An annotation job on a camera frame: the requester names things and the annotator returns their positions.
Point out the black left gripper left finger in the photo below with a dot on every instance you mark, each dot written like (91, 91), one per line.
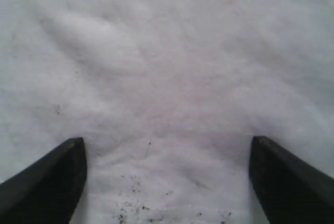
(49, 190)

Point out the white t-shirt red lettering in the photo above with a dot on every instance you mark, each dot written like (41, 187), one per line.
(167, 95)

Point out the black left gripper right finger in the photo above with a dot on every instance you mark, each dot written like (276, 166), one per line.
(289, 189)

